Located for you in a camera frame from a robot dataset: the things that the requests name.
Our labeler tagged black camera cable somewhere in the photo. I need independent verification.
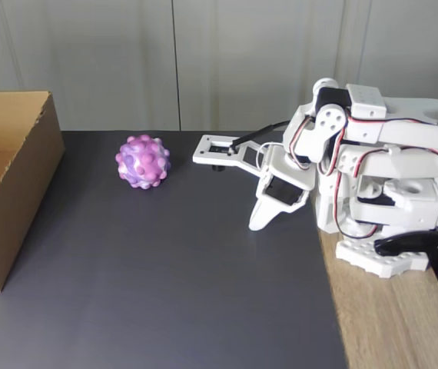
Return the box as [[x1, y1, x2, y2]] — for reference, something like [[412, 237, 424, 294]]
[[229, 120, 291, 153]]

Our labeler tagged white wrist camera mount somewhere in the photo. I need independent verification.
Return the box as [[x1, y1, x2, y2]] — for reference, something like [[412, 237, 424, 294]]
[[191, 134, 270, 180]]

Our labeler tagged brown cardboard box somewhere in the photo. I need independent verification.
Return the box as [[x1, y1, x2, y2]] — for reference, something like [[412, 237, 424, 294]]
[[0, 90, 66, 295]]

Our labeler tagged thin white wire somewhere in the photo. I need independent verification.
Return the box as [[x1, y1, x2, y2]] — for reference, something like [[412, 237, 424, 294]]
[[254, 142, 282, 173]]

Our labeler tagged dark grey table mat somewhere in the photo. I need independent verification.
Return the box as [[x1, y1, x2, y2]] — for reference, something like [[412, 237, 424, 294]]
[[0, 130, 349, 369]]

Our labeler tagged pink purple bumpy ball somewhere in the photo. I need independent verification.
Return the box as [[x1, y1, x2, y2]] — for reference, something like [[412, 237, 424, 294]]
[[114, 134, 172, 191]]

